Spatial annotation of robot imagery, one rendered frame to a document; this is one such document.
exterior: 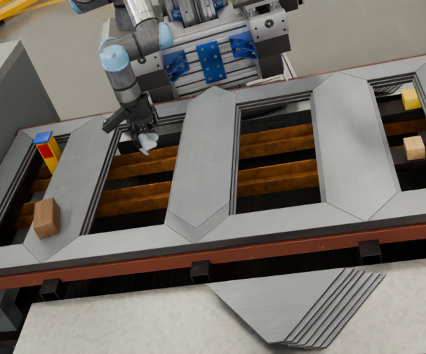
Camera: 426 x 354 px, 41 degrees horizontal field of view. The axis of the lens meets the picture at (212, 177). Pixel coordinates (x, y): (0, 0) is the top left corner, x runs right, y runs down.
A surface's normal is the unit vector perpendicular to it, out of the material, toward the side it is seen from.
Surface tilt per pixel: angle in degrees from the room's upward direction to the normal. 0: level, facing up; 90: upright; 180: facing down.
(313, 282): 0
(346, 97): 0
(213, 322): 0
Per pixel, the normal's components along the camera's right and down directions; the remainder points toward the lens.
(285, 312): -0.25, -0.75
